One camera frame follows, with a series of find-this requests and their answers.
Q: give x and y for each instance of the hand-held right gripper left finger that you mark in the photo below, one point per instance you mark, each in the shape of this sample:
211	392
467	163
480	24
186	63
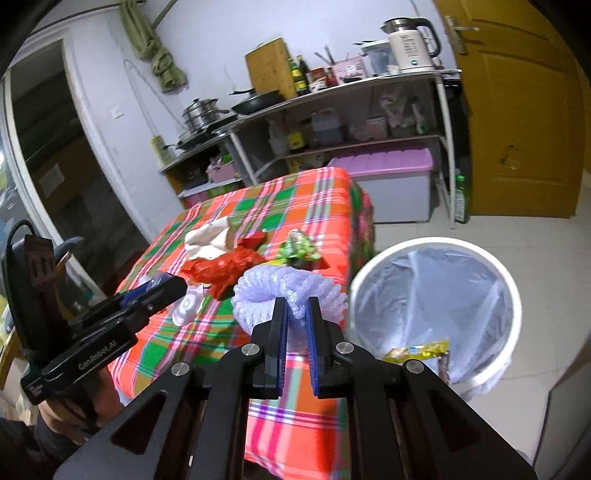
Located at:
282	323

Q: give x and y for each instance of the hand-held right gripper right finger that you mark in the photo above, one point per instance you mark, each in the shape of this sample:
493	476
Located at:
314	332

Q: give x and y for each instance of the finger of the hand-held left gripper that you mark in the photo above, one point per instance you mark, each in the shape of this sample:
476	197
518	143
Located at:
136	293
168	290

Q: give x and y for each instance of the white foam net sleeve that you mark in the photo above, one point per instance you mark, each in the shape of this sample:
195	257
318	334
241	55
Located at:
277	281

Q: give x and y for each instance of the red plastic bag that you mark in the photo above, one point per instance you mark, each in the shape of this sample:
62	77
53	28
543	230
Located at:
221	272

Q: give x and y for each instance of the white round bin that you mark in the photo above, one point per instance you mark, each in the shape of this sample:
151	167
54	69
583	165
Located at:
505	286

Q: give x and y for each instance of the person's left forearm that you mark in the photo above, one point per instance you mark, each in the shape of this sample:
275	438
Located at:
27	452

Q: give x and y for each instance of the person's left hand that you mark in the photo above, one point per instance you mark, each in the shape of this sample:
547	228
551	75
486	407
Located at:
55	415

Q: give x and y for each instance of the white paper bag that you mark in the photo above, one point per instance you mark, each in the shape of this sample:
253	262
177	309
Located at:
207	240

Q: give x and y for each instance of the green snack wrapper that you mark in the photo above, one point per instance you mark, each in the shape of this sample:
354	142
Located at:
300	247

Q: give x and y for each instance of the grey curved chair back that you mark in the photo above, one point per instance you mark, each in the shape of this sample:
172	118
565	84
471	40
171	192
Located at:
69	244

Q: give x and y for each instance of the red shiny wrapper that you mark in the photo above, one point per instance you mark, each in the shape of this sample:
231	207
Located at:
253	241

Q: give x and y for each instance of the yellow snack wrapper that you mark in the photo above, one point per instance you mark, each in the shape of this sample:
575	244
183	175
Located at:
415	353

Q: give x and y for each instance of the plaid tablecloth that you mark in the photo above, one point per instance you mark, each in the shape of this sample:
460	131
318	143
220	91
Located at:
286	203

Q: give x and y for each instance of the pink basket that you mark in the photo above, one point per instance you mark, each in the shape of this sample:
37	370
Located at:
221	173

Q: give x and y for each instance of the clear bin liner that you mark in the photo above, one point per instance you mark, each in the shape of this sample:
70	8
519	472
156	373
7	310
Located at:
438	295

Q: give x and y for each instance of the low white shelf unit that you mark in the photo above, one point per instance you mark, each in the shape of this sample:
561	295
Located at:
184	159

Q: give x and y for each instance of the yellow hanging packet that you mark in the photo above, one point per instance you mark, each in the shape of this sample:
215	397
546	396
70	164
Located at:
157	147

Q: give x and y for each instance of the black cooktop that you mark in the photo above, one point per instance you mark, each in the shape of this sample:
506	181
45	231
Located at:
198	138

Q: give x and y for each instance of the purple lid storage box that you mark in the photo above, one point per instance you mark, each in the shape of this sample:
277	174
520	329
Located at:
392	194

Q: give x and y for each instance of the glass sliding door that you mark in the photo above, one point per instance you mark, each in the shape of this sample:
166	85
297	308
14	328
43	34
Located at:
55	138

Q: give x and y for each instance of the steel pot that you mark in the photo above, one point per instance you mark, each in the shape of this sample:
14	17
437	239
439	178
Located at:
201	113

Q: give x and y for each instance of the white plastic jug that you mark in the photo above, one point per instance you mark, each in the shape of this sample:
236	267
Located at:
277	138

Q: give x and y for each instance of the yellow label bottle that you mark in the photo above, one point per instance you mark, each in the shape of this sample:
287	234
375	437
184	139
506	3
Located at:
295	138

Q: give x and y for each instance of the green glass bottle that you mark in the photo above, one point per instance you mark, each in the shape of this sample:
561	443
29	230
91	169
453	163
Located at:
461	198

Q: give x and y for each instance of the black frying pan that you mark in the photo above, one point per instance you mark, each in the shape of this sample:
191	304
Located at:
256	102

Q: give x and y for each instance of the pink container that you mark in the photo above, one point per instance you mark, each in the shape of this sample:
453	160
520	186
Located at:
376	127

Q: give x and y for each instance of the white metal shelf rack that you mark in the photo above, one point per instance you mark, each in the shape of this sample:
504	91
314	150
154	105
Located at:
443	138

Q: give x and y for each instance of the crumpled plastic bags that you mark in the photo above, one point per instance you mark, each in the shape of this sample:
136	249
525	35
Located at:
401	110

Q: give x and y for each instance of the green hanging cloth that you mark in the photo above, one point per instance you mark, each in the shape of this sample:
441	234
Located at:
152	50

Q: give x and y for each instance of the wooden cutting board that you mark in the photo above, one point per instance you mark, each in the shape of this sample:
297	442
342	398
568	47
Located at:
268	69

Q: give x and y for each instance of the dark sauce bottle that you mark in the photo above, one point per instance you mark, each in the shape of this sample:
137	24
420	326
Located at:
295	78
304	76

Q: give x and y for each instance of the red jar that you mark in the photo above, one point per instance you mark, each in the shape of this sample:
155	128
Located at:
318	78

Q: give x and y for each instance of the pink utensil box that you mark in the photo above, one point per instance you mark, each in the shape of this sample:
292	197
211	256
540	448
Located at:
348	69

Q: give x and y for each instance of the chopsticks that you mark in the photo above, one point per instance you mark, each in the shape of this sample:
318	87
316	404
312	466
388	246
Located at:
325	55

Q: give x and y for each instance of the clear plastic jug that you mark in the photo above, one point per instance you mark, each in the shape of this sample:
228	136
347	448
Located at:
378	57

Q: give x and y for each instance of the white electric kettle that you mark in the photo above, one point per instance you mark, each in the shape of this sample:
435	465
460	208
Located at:
408	46

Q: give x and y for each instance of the yellow wooden door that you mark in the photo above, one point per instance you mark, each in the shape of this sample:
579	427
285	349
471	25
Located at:
517	92

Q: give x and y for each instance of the white wall switch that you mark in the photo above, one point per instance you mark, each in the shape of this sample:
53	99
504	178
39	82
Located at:
119	112

